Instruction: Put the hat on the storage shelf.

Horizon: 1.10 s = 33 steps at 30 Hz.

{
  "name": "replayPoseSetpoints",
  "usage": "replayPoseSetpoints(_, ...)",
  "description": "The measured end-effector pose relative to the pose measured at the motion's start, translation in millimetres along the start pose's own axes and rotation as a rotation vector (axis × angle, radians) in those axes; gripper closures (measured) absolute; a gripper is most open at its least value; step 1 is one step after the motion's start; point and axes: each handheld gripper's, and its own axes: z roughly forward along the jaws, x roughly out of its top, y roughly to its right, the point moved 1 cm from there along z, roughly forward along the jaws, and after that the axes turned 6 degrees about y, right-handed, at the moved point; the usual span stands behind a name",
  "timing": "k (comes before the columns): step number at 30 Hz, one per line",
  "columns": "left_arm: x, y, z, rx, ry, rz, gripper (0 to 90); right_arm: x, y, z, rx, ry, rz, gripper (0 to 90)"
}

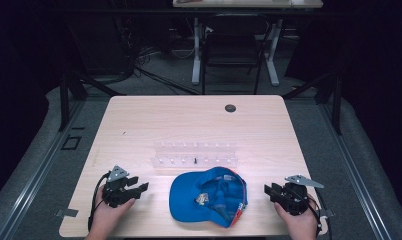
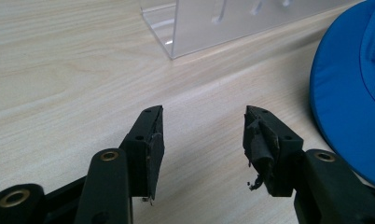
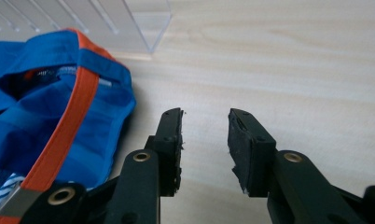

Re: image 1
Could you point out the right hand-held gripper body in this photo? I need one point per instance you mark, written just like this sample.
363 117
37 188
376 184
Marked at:
294 198

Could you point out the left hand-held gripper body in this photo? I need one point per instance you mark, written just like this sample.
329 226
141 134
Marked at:
115 193

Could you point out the blue baseball cap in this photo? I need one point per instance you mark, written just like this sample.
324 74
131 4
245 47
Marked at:
185 196

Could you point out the person's left hand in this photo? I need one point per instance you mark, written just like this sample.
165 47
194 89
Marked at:
105 216

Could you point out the person's right hand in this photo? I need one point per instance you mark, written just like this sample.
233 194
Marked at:
302 225

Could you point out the grey tape strip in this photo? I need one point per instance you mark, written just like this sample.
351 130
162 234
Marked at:
67 212

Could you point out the clear acrylic rack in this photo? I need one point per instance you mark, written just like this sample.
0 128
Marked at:
189 155

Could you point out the round grey table grommet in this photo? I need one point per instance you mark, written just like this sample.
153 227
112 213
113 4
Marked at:
230 108

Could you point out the black metal stand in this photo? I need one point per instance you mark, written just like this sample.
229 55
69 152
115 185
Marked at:
64 100
337 106

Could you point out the black chair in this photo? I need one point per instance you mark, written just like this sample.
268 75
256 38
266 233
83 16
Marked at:
230 46

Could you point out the white-legged desk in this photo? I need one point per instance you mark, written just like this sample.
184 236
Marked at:
239 4

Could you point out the metal floor rail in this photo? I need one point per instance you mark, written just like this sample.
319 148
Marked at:
355 173
39 173

